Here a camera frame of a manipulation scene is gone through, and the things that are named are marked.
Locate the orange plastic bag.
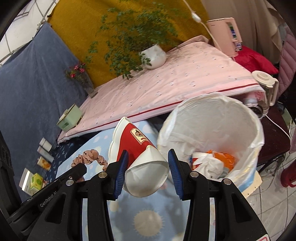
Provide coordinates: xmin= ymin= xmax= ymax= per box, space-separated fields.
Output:
xmin=206 ymin=150 xmax=235 ymax=171

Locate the red white paper cup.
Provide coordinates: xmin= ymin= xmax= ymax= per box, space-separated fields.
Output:
xmin=108 ymin=117 xmax=169 ymax=198

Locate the red white paper bowl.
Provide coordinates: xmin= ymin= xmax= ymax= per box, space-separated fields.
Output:
xmin=191 ymin=152 xmax=210 ymax=170

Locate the white lined trash bin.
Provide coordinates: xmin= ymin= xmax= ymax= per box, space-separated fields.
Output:
xmin=157 ymin=93 xmax=264 ymax=192

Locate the white cardboard box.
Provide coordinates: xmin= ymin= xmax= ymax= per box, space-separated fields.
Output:
xmin=19 ymin=168 xmax=34 ymax=196

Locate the green yellow small box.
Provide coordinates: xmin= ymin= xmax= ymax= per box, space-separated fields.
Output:
xmin=30 ymin=173 xmax=43 ymax=195

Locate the white tall tube bottle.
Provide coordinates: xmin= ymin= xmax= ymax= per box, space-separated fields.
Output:
xmin=37 ymin=146 xmax=54 ymax=163

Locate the red thermos flask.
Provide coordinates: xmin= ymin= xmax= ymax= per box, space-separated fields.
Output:
xmin=280 ymin=160 xmax=296 ymax=188

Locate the pink dotted scrunchie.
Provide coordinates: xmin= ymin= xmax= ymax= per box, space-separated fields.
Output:
xmin=71 ymin=149 xmax=108 ymax=171

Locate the blue planet pattern tablecloth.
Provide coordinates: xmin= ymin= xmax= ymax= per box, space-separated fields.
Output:
xmin=57 ymin=128 xmax=190 ymax=240

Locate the white jar with lid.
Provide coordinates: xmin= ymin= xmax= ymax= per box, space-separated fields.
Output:
xmin=39 ymin=138 xmax=52 ymax=152

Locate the dark wooden side table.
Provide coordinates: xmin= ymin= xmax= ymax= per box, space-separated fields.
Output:
xmin=257 ymin=105 xmax=290 ymax=166

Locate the mint green tissue box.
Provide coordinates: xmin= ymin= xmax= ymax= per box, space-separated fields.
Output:
xmin=57 ymin=104 xmax=83 ymax=132

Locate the beige travel mug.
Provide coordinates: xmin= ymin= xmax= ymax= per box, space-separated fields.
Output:
xmin=243 ymin=97 xmax=263 ymax=119

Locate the blue blanket backdrop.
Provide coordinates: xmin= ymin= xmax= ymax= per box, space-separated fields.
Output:
xmin=1 ymin=24 xmax=87 ymax=184

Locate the glass vase with red flowers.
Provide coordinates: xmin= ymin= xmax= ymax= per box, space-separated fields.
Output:
xmin=65 ymin=63 xmax=97 ymax=98

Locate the pink bedding mat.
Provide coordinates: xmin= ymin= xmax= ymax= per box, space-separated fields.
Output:
xmin=57 ymin=35 xmax=264 ymax=143

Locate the red cushion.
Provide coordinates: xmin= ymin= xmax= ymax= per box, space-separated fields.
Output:
xmin=234 ymin=46 xmax=279 ymax=75

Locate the pink puffer jacket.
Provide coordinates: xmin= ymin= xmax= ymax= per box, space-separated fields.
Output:
xmin=277 ymin=27 xmax=296 ymax=98

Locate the pink water dispenser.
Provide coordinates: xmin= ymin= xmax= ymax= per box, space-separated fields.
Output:
xmin=206 ymin=17 xmax=242 ymax=58

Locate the beige curtain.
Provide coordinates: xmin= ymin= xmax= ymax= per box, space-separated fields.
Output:
xmin=202 ymin=0 xmax=285 ymax=64

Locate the mustard yellow blanket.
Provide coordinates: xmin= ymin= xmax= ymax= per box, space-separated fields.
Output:
xmin=48 ymin=1 xmax=210 ymax=87

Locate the green plant in white pot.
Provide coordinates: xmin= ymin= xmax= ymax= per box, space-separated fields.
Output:
xmin=98 ymin=1 xmax=185 ymax=79

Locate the white cable with switch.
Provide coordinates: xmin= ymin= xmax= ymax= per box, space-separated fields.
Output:
xmin=182 ymin=0 xmax=292 ymax=140

